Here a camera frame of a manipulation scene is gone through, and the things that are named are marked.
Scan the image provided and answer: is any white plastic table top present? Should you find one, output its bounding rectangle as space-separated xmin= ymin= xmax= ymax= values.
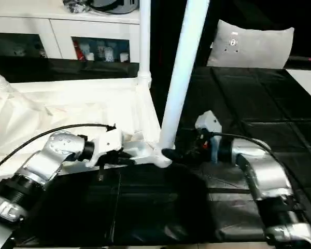
xmin=0 ymin=76 xmax=175 ymax=179

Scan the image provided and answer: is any black work mat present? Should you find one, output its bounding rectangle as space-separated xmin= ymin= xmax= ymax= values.
xmin=0 ymin=56 xmax=311 ymax=247

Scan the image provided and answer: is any grey cushion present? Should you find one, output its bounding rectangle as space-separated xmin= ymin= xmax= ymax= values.
xmin=206 ymin=19 xmax=295 ymax=70

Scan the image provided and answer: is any white flat board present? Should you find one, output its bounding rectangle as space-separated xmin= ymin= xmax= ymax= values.
xmin=286 ymin=68 xmax=311 ymax=105

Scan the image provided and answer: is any white glass-door cabinet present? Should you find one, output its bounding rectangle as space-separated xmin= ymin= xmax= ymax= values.
xmin=0 ymin=0 xmax=142 ymax=63

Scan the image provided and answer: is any grey helmet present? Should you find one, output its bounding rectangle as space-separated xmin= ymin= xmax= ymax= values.
xmin=89 ymin=0 xmax=140 ymax=14

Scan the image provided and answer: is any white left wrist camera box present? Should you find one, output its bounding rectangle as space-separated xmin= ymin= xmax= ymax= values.
xmin=85 ymin=128 xmax=124 ymax=168

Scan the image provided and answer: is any dark tangled cable bundle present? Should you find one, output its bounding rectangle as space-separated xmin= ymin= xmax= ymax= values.
xmin=63 ymin=0 xmax=91 ymax=13

